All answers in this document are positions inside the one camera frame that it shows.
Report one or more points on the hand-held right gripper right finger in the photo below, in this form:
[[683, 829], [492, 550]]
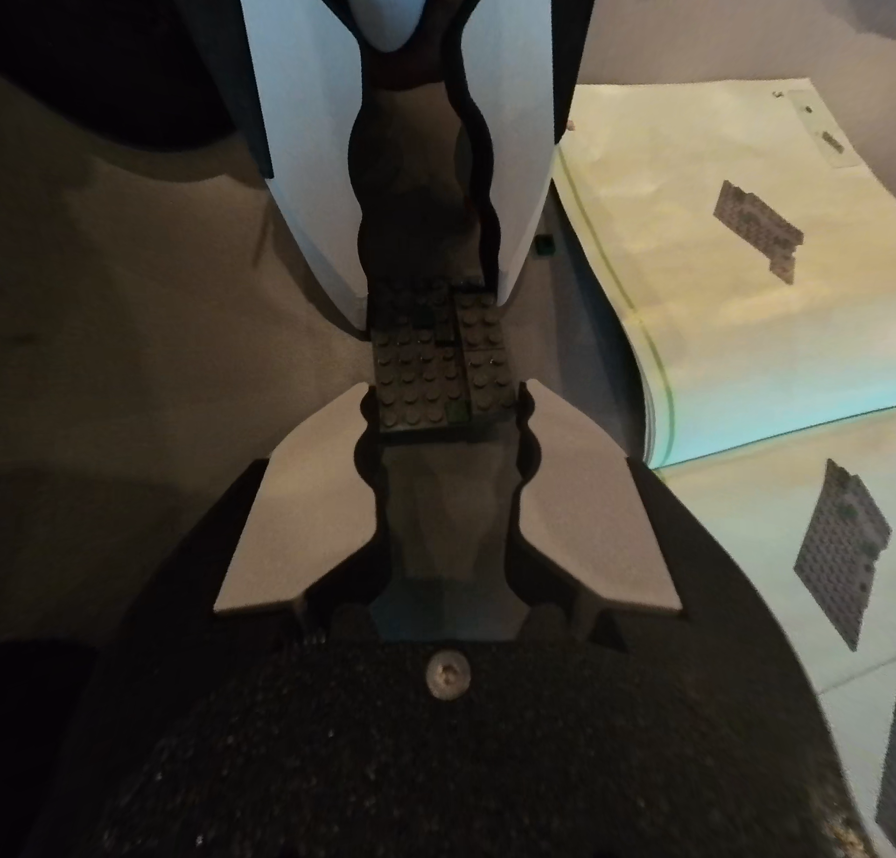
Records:
[[595, 522]]

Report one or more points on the open instruction booklet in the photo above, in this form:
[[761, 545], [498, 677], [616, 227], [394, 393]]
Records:
[[735, 277]]

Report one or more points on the grey studded building plate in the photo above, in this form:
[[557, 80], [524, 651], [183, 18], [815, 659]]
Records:
[[413, 382]]

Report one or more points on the person's left hand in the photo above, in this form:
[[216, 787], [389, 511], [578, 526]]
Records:
[[420, 67]]

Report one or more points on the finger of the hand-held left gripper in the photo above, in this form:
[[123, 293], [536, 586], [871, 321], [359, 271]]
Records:
[[521, 102], [301, 137]]

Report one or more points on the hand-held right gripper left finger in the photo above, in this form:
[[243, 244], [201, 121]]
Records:
[[301, 522]]

